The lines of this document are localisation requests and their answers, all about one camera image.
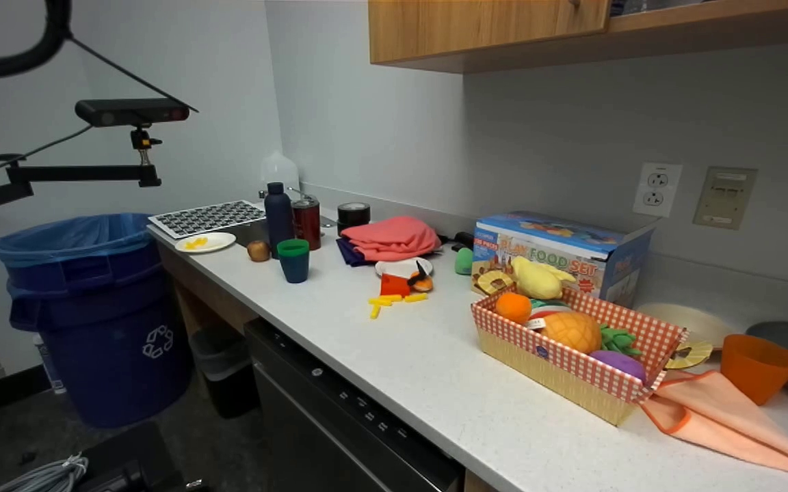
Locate small black trash bin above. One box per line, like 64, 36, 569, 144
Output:
191, 324, 258, 419

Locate purple toy eggplant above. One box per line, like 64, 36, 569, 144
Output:
592, 349, 647, 382

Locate small brown toy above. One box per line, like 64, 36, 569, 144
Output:
246, 240, 270, 261

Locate red white plush toy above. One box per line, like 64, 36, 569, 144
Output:
376, 257, 434, 296

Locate dark blue bottle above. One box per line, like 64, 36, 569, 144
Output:
266, 183, 292, 245

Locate black can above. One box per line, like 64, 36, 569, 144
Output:
337, 203, 370, 230

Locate red checkered basket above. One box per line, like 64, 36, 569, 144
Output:
471, 291, 685, 425

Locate blue recycling bin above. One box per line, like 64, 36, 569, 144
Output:
0, 214, 191, 429

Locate orange plastic cup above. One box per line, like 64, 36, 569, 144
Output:
720, 334, 788, 404

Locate cream bowl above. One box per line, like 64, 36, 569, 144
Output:
640, 304, 731, 371

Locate pink folded cloth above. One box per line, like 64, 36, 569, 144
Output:
343, 215, 441, 261

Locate dark red jar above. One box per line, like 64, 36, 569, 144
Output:
292, 197, 321, 248

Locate white dish drying rack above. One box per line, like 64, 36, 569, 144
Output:
151, 200, 266, 240

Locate black camera on boom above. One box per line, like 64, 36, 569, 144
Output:
0, 97, 190, 204

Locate white plate with yellow food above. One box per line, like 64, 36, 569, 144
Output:
176, 231, 236, 255

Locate yellow plush banana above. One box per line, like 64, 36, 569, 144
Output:
512, 257, 575, 300

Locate small orange toy ball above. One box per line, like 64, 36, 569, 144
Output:
495, 291, 532, 324

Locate green and blue cup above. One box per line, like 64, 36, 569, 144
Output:
277, 237, 309, 283

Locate orange plush fruit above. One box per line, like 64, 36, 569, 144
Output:
545, 311, 603, 352

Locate blue toy food box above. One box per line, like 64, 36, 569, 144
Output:
474, 214, 652, 305

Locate white power outlet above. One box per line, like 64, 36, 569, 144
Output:
633, 163, 682, 218

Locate black dishwasher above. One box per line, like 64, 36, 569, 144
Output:
246, 320, 462, 492

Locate beige wall switch plate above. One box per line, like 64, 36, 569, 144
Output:
692, 167, 759, 230

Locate wooden cabinet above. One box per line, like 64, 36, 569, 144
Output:
366, 0, 788, 74

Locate orange cloth napkin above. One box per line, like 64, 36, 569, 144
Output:
640, 371, 788, 472

